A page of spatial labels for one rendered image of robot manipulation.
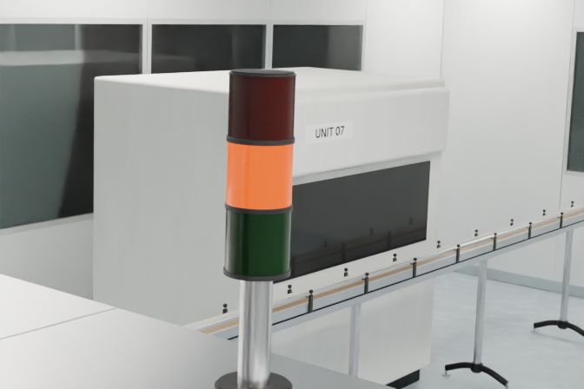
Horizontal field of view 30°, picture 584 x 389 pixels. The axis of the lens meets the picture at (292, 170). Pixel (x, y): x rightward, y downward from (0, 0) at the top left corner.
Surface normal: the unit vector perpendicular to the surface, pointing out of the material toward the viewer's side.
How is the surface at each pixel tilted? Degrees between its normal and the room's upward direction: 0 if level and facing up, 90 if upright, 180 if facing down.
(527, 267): 90
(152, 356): 0
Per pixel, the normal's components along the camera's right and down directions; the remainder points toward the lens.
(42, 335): 0.04, -0.99
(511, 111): -0.62, 0.10
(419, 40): 0.79, 0.12
